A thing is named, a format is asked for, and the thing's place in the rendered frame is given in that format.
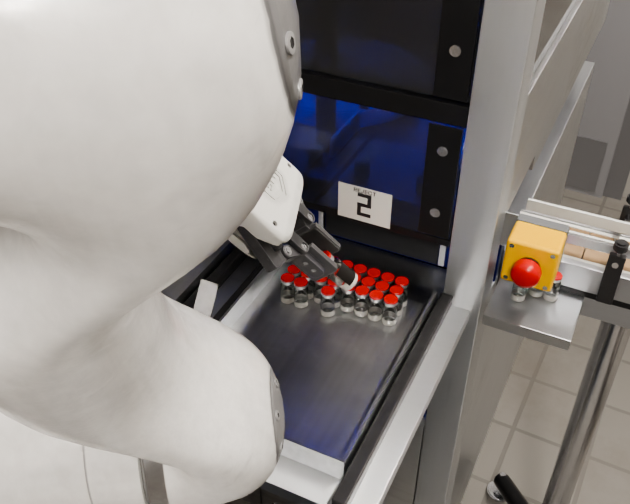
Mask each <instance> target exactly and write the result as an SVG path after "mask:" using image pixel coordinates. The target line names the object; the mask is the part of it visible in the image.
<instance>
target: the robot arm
mask: <svg viewBox="0 0 630 504"><path fill-rule="evenodd" d="M301 74H302V72H301V49H300V27H299V13H298V9H297V4H296V0H0V504H224V503H227V502H231V501H234V500H237V499H240V498H242V497H245V496H247V495H248V494H250V493H252V492H253V491H255V490H256V489H257V488H259V487H260V486H261V485H262V484H263V483H264V482H265V481H266V480H267V479H268V478H269V477H270V475H271V474H272V472H273V471H274V469H275V467H276V465H277V463H278V461H279V459H280V455H281V452H282V450H283V444H284V432H285V414H284V406H283V399H282V395H281V391H280V385H279V382H278V380H277V378H276V377H275V374H274V372H273V369H272V368H271V366H270V364H269V363H268V361H267V359H266V358H265V356H264V355H263V354H262V353H261V351H260V350H259V349H258V348H257V347H256V346H255V345H254V344H253V343H252V342H250V341H249V340H248V339H247V338H245V337H244V336H243V335H241V334H239V333H238V332H236V331H235V330H233V329H231V328H230V327H228V326H226V325H224V324H223V323H221V322H219V321H217V320H215V319H213V318H211V317H209V316H207V315H205V314H203V313H201V312H199V311H197V310H194V309H192V308H190V307H188V306H186V305H183V304H181V303H179V302H177V301H175V300H173V299H171V298H169V297H167V296H166V295H164V294H163V293H162V290H164V289H165V288H167V287H168V286H169V285H171V284H172V283H174V282H175V281H177V280H178V279H179V278H181V277H182V276H184V275H185V274H187V273H188V272H189V271H191V270H192V269H193V268H195V267H196V266H197V265H199V264H200V263H201V262H203V261H204V260H205V259H207V258H208V257H209V256H210V255H212V254H213V253H214V252H215V251H217V250H218V249H219V248H220V247H221V246H222V245H223V244H224V243H225V242H226V241H227V240H229V241H230V242H231V243H232V244H233V245H235V246H236V247H237V248H238V249H240V250H241V251H242V252H244V253H245V254H247V255H248V256H250V257H252V258H255V259H256V258H257V259H258V260H259V262H260V263H261V265H262V266H263V268H264V269H265V270H266V271H267V272H269V273H270V272H272V271H273V270H275V269H277V268H279V267H280V266H281V265H282V264H283V263H289V262H291V263H293V264H294V265H295V266H296V267H297V268H298V269H300V270H301V271H302V272H303V273H304V274H305V275H307V276H308V277H309V278H310V279H311V280H313V281H318V280H320V279H322V278H324V277H326V276H328V275H330V274H332V273H334V272H336V271H337V264H336V263H335V262H334V261H333V260H332V259H330V258H329V257H328V256H327V255H326V254H325V253H324V252H323V251H326V250H327V251H329V252H330V253H331V254H334V253H336V252H338V251H339V250H340V246H341V245H340V243H339V242H338V241H337V240H335V239H334V238H333V237H332V236H331V235H330V234H329V233H328V232H327V231H326V230H324V229H323V228H322V227H321V226H320V225H319V224H318V223H317V222H316V223H313V222H314V221H315V217H314V215H313V213H312V212H310V211H309V210H308V209H307V208H306V207H305V205H304V202H303V200H302V198H301V195H302V190H303V177H302V175H301V173H300V172H299V171H298V170H297V169H296V168H295V167H294V166H293V165H292V164H291V163H290V162H289V161H287V160H286V159H285V158H284V157H283V153H284V151H285V148H286V145H287V142H288V139H289V136H290V133H291V130H292V127H293V123H294V118H295V113H296V108H297V104H298V99H299V100H301V99H302V94H303V79H302V78H301ZM286 242H288V243H289V245H284V246H283V245H282V243H286Z"/></svg>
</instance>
